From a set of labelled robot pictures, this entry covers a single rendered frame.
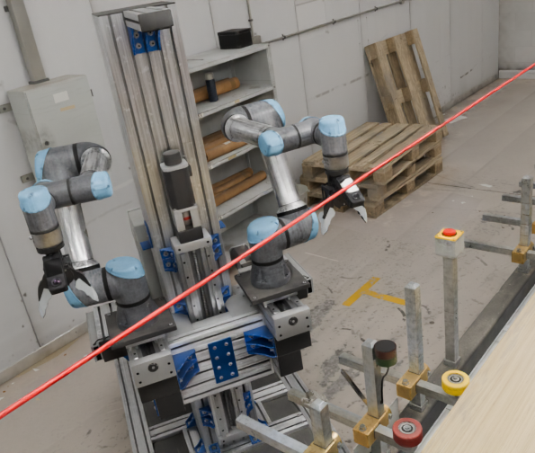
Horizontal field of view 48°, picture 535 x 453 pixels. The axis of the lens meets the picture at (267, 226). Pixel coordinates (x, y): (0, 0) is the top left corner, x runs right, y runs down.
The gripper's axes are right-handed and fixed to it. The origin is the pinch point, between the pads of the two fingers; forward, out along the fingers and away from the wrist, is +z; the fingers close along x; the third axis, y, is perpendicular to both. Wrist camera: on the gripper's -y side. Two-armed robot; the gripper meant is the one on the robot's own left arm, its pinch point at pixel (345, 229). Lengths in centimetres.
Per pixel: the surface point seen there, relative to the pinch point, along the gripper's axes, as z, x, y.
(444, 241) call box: 10.8, -31.1, -6.3
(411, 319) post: 26.1, -10.2, -18.7
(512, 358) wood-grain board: 42, -36, -33
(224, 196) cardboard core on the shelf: 75, -18, 249
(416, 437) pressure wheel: 41, 7, -47
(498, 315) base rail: 62, -67, 11
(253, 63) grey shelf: -9, -66, 284
